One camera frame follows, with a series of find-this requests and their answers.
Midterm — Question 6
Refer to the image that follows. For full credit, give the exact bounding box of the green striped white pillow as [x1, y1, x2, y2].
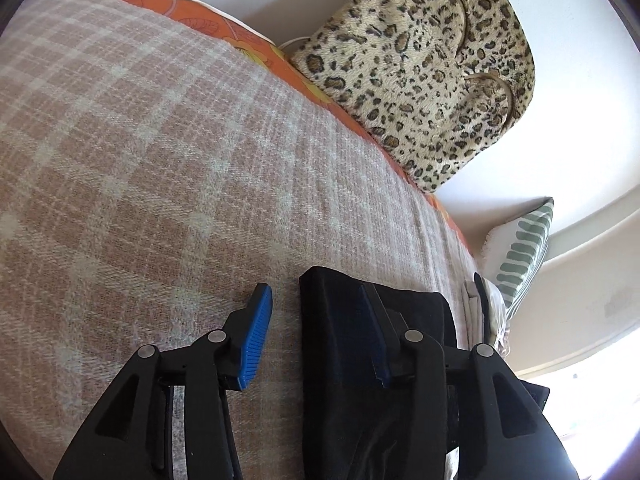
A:
[480, 197, 554, 321]

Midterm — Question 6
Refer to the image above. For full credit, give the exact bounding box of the black short-sleeved top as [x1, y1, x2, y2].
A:
[299, 266, 548, 479]

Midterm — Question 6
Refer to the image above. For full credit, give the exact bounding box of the stack of folded clothes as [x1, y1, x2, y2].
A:
[462, 273, 510, 358]

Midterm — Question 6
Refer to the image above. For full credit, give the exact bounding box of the orange floral bed sheet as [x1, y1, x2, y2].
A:
[122, 0, 473, 262]

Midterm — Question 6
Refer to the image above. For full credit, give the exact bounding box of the pink plaid blanket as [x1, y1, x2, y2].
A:
[1, 0, 476, 479]

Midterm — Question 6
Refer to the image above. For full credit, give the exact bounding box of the leopard print cushion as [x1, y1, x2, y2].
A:
[291, 0, 535, 193]

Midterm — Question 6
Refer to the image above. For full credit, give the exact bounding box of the white charging cable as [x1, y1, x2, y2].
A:
[102, 0, 321, 51]

